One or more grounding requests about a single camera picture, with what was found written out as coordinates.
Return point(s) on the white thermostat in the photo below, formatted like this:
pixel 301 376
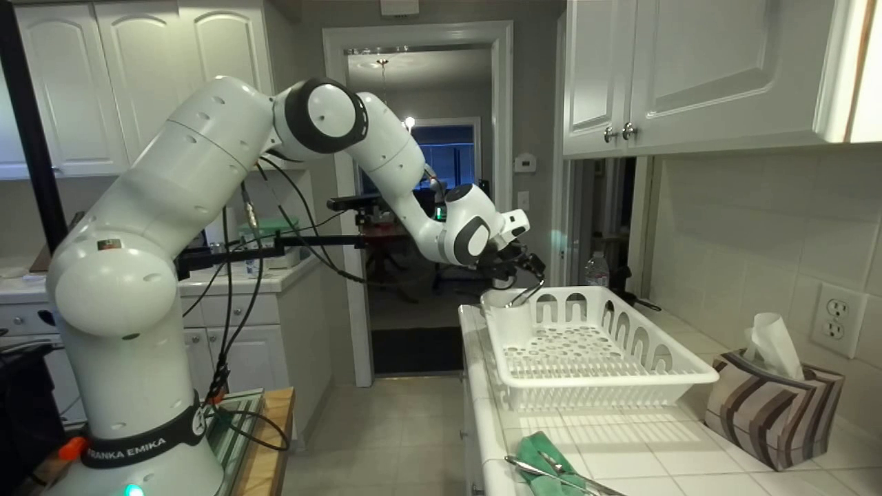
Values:
pixel 525 165

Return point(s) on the black case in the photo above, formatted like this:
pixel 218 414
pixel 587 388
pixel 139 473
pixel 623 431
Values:
pixel 22 414

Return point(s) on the white kitchen corner cabinets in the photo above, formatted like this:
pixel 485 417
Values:
pixel 139 56

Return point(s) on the white utensil cup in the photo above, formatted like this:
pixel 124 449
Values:
pixel 514 320

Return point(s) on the wooden table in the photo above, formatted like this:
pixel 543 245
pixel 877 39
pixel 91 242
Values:
pixel 272 450

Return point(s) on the striped tissue box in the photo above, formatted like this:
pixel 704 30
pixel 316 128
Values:
pixel 772 417

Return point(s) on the blue lit window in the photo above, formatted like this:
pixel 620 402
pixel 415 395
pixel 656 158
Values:
pixel 451 154

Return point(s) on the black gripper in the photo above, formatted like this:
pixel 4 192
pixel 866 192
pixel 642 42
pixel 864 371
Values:
pixel 514 257

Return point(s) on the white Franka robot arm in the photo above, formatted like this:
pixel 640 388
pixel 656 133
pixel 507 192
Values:
pixel 139 257

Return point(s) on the white plastic dish rack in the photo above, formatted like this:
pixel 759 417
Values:
pixel 606 391

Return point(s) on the black tripod pole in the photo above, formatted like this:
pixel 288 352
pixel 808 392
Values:
pixel 29 121

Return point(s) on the white door frame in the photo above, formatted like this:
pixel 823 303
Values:
pixel 502 140

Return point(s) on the white power outlet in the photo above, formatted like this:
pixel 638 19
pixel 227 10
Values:
pixel 838 319

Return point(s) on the silver metal spoon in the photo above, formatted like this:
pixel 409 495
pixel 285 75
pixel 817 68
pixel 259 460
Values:
pixel 551 475

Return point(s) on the silver table utensil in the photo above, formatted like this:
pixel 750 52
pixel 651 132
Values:
pixel 536 291

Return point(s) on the white base cabinet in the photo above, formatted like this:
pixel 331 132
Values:
pixel 276 341

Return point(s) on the black mounted camera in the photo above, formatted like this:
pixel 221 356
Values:
pixel 353 206

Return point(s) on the green box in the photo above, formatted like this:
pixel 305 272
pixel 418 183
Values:
pixel 272 232

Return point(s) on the metal base frame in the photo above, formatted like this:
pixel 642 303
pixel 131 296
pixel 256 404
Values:
pixel 234 431

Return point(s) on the black camera mount rod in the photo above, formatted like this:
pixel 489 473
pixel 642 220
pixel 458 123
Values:
pixel 313 242

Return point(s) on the green dish cloth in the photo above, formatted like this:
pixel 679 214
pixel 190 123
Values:
pixel 542 450

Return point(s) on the white upper wall cabinet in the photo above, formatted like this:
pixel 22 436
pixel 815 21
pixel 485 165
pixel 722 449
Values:
pixel 717 64

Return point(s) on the white box above door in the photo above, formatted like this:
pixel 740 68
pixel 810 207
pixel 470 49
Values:
pixel 401 6

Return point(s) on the silver cabinet knob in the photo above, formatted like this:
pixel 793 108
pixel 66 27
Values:
pixel 606 133
pixel 629 132

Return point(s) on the clear water bottle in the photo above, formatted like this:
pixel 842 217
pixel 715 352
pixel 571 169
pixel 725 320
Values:
pixel 597 268

